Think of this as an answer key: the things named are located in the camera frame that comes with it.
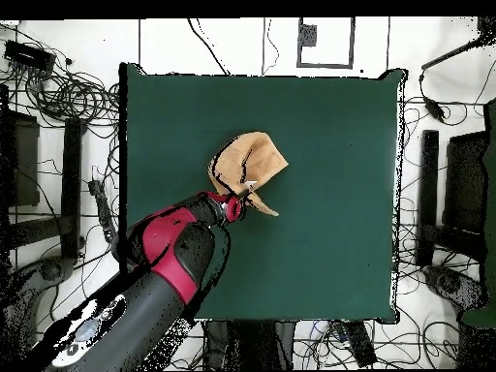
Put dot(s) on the tan terry towel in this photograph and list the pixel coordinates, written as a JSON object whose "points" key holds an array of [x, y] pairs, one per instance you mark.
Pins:
{"points": [[263, 159]]}

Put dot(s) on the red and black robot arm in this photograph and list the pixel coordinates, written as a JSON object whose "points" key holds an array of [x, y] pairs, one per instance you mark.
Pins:
{"points": [[162, 279]]}

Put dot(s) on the black flat panel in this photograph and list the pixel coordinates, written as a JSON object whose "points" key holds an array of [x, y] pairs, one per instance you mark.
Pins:
{"points": [[25, 162], [465, 182]]}

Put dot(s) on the dark green tablecloth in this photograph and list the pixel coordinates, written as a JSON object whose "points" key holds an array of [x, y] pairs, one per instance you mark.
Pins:
{"points": [[310, 232]]}

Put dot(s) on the black power strip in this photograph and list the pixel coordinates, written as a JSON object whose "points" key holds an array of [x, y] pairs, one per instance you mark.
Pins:
{"points": [[358, 343], [104, 211]]}

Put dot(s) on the black upright bar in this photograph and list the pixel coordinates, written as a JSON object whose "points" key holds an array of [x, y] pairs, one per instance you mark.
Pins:
{"points": [[71, 186], [428, 186]]}

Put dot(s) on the small grey square plate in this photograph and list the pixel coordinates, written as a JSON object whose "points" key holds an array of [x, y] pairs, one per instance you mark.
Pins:
{"points": [[308, 35]]}

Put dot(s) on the black crossbar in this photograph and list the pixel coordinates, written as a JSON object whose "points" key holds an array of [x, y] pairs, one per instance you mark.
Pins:
{"points": [[35, 230], [461, 240]]}

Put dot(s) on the black power adapter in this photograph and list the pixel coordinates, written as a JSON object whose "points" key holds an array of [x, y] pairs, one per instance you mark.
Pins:
{"points": [[434, 109]]}

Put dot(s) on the black box device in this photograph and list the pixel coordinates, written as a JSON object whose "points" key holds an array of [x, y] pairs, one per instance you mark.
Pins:
{"points": [[29, 56]]}

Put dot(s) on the black tripod leg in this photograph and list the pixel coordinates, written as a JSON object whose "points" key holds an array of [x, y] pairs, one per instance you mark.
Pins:
{"points": [[449, 54]]}

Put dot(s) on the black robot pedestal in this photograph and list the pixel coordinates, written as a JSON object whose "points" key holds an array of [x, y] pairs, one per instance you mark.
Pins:
{"points": [[252, 345]]}

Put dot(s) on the grey square frame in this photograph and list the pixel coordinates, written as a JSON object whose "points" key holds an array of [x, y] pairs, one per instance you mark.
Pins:
{"points": [[325, 66]]}

